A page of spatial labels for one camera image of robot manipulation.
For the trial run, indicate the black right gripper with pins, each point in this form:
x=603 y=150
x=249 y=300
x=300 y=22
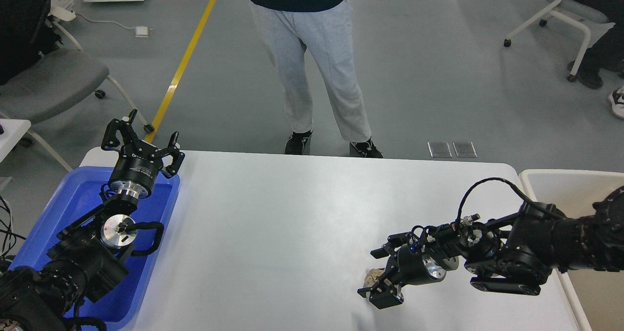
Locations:
x=406 y=265

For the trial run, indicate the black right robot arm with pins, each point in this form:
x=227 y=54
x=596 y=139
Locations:
x=513 y=254

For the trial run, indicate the grey office chair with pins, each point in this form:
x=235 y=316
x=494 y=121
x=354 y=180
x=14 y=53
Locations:
x=58 y=81

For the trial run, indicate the brown paper ball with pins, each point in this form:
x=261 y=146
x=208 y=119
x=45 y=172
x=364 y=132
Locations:
x=372 y=277

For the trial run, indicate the black jacket on chair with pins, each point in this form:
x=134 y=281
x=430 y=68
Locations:
x=24 y=35

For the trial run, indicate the white side table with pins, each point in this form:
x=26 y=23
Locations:
x=13 y=130

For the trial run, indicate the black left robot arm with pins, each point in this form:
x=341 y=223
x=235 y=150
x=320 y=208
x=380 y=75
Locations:
x=89 y=259

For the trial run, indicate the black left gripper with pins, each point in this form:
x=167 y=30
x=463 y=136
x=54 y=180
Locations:
x=134 y=169

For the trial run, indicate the person in grey sweatpants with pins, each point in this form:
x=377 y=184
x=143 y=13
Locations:
x=288 y=29

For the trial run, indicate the blue plastic bin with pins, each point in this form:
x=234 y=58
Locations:
x=77 y=194

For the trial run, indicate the person in light grey pants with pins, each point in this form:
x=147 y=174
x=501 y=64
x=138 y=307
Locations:
x=616 y=101

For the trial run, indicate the white framed chair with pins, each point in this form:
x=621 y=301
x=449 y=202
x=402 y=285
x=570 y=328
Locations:
x=570 y=12

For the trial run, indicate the right metal floor plate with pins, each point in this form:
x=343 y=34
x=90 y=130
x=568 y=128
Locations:
x=465 y=149

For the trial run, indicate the beige plastic bin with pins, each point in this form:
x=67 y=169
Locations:
x=596 y=299

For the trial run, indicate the left metal floor plate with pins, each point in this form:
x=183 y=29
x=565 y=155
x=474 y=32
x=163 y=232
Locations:
x=439 y=149

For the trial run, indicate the white power adapter with cable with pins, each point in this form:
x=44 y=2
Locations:
x=139 y=31

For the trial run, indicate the metal floor plate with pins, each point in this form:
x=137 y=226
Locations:
x=439 y=149
x=465 y=149

